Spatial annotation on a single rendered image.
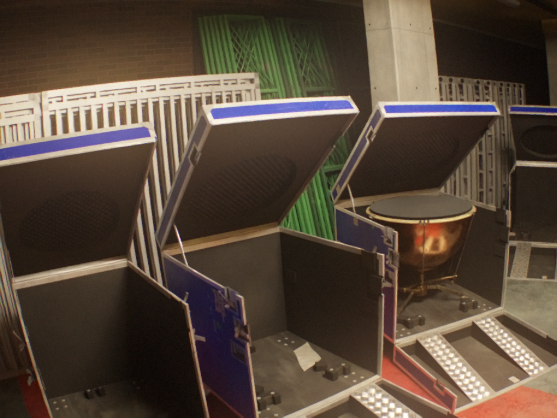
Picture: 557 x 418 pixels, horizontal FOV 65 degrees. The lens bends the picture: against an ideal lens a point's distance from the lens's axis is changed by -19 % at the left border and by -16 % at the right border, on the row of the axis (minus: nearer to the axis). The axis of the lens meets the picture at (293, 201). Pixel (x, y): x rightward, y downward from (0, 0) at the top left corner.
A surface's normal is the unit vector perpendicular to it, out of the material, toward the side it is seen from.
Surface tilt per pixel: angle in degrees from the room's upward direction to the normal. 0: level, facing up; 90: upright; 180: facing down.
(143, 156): 136
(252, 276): 90
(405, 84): 90
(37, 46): 90
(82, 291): 90
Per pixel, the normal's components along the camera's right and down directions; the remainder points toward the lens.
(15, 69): 0.64, 0.11
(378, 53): -0.77, 0.17
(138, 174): 0.45, 0.79
